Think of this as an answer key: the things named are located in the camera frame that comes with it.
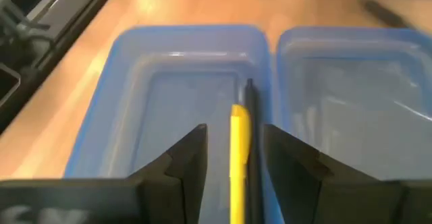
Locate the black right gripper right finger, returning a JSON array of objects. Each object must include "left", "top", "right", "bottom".
[{"left": 264, "top": 123, "right": 432, "bottom": 224}]

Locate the black aluminium table frame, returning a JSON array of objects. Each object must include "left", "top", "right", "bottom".
[{"left": 0, "top": 0, "right": 124, "bottom": 134}]

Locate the black ballpoint pen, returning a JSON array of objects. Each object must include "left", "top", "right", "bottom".
[
  {"left": 357, "top": 0, "right": 414, "bottom": 29},
  {"left": 243, "top": 78, "right": 265, "bottom": 224}
]

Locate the blue translucent plastic supply box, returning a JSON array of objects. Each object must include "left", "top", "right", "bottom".
[{"left": 63, "top": 24, "right": 432, "bottom": 224}]

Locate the yellow highlighter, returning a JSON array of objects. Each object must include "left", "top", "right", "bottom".
[{"left": 229, "top": 104, "right": 252, "bottom": 224}]

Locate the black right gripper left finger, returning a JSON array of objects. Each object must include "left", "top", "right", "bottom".
[{"left": 0, "top": 123, "right": 209, "bottom": 224}]

